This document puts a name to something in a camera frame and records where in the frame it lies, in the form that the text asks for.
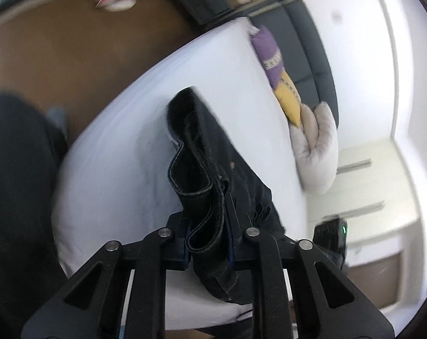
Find person's dark trouser leg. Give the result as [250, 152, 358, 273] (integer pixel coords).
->
[0, 93, 68, 335]

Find purple pillow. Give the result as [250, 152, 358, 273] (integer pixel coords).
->
[251, 26, 284, 90]

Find beige folded duvet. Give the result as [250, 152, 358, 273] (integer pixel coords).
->
[289, 102, 338, 195]

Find black denim pants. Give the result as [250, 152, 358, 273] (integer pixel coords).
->
[167, 88, 285, 305]

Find yellow pillow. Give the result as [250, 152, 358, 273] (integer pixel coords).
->
[273, 70, 302, 128]

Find white wardrobe doors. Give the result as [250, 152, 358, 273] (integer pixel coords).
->
[306, 137, 423, 248]

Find brown wooden door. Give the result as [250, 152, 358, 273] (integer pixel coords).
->
[346, 250, 402, 309]

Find grey bedside nightstand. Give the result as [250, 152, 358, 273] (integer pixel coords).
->
[174, 0, 232, 26]

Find grey upholstered headboard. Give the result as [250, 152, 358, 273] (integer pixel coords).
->
[246, 0, 339, 124]

